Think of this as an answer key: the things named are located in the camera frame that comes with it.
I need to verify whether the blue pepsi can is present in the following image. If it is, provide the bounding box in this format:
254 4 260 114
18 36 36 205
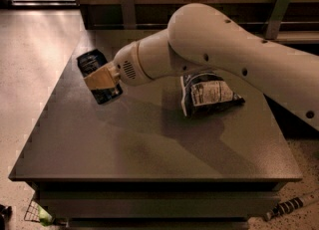
77 49 123 105

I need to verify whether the metal bracket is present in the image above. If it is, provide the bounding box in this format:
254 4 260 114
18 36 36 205
121 0 137 30
264 0 291 40

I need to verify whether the striped black white stick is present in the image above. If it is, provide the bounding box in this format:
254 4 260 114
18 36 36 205
264 189 319 221

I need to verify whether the black object on floor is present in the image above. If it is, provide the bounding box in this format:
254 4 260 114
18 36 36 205
0 204 12 230

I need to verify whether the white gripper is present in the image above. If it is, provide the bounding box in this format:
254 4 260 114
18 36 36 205
84 41 152 91

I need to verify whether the left metal bracket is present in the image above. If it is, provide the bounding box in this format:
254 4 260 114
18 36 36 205
121 0 137 30

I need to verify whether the black chip bag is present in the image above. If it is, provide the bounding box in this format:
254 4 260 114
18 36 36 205
180 71 245 118

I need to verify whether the green object in basket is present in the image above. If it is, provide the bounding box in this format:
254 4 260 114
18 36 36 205
38 206 54 226

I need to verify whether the right metal bracket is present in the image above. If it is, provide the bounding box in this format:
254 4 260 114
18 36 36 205
264 0 291 40

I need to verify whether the wire basket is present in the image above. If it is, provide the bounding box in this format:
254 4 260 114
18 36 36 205
24 199 40 223

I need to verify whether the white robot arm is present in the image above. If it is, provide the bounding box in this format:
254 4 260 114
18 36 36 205
84 3 319 129

